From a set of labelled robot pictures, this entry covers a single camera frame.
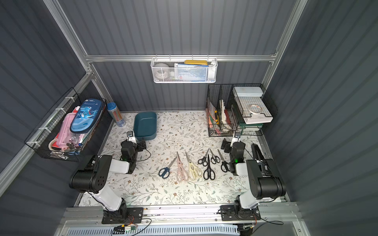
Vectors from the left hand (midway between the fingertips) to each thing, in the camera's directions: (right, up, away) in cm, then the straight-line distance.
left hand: (136, 138), depth 94 cm
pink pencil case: (-23, +3, -26) cm, 35 cm away
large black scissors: (+46, -20, -6) cm, 51 cm away
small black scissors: (+44, -14, 0) cm, 46 cm away
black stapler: (+79, -10, 0) cm, 79 cm away
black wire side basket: (-27, +2, -33) cm, 43 cm away
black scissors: (+57, -17, -3) cm, 59 cm away
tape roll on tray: (+77, +19, 0) cm, 79 cm away
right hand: (+64, -1, -1) cm, 64 cm away
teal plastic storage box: (+1, +8, +14) cm, 16 cm away
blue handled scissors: (+20, -20, -6) cm, 29 cm away
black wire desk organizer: (+59, +17, +9) cm, 61 cm away
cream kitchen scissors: (+37, -19, -6) cm, 42 cm away
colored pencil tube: (-17, +16, +8) cm, 25 cm away
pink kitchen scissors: (+30, -21, -7) cm, 37 cm away
